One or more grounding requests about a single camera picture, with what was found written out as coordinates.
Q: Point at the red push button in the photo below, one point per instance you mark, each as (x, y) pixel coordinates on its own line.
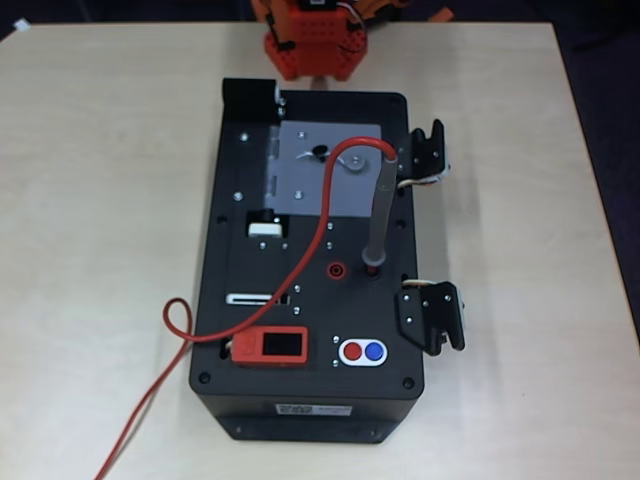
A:
(353, 351)

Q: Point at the grey test probe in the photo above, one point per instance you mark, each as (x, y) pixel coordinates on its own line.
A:
(382, 210)

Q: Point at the white slider block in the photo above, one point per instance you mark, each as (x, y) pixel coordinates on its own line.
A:
(265, 229)

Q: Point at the grey hinged door panel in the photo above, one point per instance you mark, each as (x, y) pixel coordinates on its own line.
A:
(300, 175)

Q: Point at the red display module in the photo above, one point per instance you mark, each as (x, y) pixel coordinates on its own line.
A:
(275, 345)

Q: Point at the black corner housing block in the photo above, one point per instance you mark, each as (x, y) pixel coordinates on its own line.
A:
(247, 97)

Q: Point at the white button housing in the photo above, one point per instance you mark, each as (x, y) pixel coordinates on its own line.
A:
(341, 352)

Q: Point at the small white connector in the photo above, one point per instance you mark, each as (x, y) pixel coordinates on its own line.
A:
(21, 25)

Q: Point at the blue push button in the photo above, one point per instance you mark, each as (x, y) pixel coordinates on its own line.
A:
(374, 351)

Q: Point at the small orange plastic part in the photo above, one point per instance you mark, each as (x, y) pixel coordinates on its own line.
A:
(441, 15)

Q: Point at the white slider rail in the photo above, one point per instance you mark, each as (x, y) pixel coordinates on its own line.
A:
(245, 299)

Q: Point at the red robot arm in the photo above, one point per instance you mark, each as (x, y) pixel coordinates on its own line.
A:
(310, 55)

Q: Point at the white label sticker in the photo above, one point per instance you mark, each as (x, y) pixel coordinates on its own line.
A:
(314, 410)

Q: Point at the black task box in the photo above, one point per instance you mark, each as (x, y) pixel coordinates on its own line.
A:
(310, 320)

